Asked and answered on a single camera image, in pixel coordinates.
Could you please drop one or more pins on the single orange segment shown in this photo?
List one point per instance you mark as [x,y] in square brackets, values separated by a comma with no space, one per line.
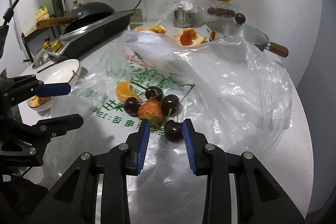
[124,90]

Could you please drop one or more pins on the white plate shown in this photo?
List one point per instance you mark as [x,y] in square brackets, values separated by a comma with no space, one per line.
[60,69]

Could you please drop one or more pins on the steel pot lid brown knob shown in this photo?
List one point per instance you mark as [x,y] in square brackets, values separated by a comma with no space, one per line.
[240,18]

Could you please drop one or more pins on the black metal rack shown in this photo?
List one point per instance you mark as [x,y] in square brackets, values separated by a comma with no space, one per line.
[23,40]

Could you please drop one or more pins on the dark oil bottle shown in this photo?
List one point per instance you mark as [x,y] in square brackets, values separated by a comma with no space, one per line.
[74,6]

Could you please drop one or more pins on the induction cooker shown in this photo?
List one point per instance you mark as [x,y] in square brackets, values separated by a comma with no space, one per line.
[105,27]

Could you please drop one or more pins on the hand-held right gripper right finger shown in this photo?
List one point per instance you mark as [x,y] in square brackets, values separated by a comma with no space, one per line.
[189,148]

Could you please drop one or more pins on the grey refrigerator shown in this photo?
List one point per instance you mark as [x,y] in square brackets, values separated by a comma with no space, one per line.
[320,69]

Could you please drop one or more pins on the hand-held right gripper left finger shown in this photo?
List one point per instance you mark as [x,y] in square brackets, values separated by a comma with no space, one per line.
[143,145]

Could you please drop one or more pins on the black chopstick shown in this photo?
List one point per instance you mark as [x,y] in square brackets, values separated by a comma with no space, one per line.
[47,68]

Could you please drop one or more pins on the clear printed plastic bag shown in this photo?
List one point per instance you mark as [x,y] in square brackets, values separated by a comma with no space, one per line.
[236,95]

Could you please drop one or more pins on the strawberry in orange peel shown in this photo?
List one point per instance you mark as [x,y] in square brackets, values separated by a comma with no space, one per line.
[187,36]

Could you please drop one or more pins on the crumpled clear plastic wrap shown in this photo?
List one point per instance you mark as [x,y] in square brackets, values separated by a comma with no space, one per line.
[187,2]

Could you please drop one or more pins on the orange peel half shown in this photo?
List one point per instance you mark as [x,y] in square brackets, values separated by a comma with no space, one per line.
[155,28]

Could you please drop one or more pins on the small steel cup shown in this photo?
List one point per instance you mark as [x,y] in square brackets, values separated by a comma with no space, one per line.
[183,18]

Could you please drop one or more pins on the pale strawberry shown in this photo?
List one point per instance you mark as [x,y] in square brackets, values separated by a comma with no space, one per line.
[149,111]

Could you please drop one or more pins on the dark red cherry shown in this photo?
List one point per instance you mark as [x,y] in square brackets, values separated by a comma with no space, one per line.
[131,106]
[170,104]
[173,130]
[153,92]

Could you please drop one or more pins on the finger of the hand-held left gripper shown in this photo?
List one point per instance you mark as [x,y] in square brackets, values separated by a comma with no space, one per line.
[60,123]
[52,89]

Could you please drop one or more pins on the open orange peel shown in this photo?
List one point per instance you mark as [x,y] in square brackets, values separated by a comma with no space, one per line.
[198,40]

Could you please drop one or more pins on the small golden packet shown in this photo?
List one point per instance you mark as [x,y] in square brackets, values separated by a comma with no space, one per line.
[47,44]
[56,45]

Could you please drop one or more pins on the yellow detergent bottle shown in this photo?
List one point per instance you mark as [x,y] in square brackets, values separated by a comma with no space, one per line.
[43,14]

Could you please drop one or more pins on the beige box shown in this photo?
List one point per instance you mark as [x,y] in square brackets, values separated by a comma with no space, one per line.
[137,16]

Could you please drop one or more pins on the clear glass jar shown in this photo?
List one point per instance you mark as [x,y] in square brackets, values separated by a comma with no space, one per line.
[232,5]

